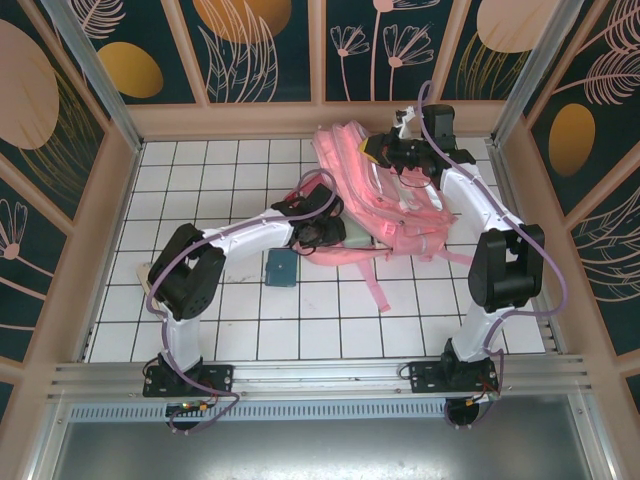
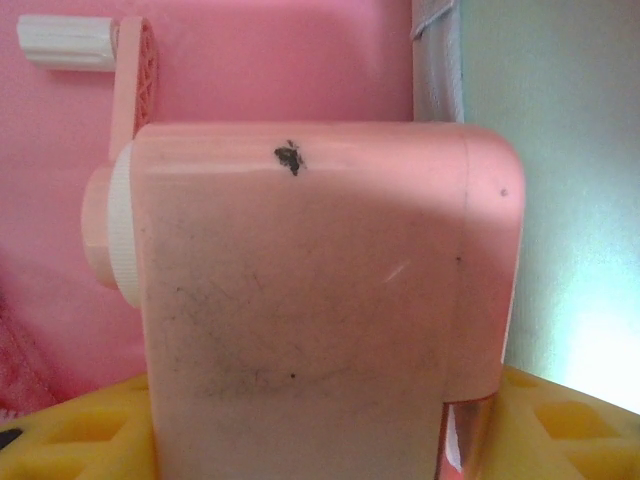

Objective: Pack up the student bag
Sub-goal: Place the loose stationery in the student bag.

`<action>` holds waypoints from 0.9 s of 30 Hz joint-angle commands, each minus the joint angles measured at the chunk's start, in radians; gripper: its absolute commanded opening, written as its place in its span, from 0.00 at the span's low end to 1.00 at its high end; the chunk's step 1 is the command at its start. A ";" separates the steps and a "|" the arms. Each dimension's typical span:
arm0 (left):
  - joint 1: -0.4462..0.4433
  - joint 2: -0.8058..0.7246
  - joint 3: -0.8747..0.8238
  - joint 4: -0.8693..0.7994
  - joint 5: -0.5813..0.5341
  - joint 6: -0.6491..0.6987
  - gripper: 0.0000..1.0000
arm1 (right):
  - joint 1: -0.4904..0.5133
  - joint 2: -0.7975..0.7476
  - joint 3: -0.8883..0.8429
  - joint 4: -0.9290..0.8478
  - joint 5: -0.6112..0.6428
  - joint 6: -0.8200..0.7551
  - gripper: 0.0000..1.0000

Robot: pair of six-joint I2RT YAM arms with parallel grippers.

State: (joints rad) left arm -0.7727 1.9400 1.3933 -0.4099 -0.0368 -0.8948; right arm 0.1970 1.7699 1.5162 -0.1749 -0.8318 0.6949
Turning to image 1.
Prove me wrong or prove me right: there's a grey metal sheet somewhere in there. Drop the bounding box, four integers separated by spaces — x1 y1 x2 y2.
27 418 619 480

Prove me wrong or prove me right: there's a pink backpack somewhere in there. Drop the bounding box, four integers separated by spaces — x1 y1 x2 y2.
291 118 475 315

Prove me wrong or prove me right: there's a small teal notebook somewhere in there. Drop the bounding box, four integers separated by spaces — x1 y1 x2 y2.
263 247 300 290

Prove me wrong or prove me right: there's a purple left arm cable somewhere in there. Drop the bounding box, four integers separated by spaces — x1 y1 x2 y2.
145 167 346 437

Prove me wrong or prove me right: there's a slotted grey cable duct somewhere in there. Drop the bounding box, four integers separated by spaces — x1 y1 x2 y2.
66 399 594 424

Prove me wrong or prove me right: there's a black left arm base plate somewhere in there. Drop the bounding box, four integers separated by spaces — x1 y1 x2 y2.
142 363 236 399

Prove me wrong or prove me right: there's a green pencil case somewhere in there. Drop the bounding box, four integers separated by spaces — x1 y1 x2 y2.
343 219 377 250

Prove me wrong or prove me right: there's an aluminium mounting rail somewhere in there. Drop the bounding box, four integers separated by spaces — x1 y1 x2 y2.
47 353 596 404

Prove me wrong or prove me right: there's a small wired connector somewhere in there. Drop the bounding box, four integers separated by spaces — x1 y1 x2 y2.
462 389 501 407
167 399 214 416

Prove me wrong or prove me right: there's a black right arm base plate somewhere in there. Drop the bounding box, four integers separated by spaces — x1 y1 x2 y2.
407 359 501 396

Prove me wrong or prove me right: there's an aluminium corner post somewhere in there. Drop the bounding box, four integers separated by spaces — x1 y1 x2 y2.
39 0 146 154
491 0 571 146

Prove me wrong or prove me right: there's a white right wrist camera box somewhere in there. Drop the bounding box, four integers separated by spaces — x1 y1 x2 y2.
391 106 417 141

